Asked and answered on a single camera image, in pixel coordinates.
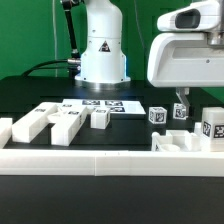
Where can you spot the white chair seat part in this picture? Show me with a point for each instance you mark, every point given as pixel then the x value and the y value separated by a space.
pixel 175 141

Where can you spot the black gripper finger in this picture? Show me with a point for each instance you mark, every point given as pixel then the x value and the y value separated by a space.
pixel 182 93

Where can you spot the white fence frame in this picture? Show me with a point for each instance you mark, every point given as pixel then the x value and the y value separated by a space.
pixel 105 163

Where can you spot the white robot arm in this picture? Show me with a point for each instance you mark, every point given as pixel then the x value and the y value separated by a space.
pixel 103 65

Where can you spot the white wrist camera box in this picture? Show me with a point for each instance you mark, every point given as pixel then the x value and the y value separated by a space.
pixel 201 16

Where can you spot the white short tagged block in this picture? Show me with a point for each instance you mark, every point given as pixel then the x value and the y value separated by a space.
pixel 100 118

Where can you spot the white tagged flat board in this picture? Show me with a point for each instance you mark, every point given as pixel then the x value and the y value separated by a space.
pixel 116 106

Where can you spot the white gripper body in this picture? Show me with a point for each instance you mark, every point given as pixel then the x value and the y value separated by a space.
pixel 185 60

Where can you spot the white tagged cube nut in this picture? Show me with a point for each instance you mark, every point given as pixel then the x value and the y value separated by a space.
pixel 157 115
pixel 179 111

